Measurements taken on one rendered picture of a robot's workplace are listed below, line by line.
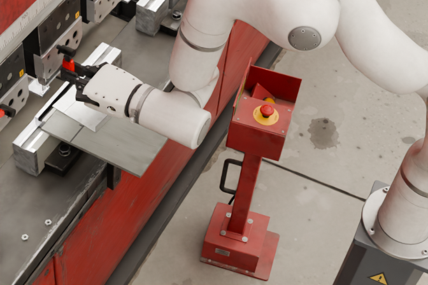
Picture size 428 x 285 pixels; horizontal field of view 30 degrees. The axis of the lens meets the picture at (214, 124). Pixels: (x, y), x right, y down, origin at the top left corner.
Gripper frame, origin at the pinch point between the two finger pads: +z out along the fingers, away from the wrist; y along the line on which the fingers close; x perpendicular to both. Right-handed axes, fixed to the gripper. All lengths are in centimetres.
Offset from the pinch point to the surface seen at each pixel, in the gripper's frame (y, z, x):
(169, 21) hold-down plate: 52, 3, -28
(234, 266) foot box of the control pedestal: 42, -34, -117
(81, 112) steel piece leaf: 4.0, 1.0, -18.0
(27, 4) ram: -7.9, 4.0, 23.4
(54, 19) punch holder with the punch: 0.0, 3.8, 13.4
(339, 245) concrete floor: 70, -64, -119
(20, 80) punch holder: -12.7, 3.6, 7.0
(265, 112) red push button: 44, -32, -38
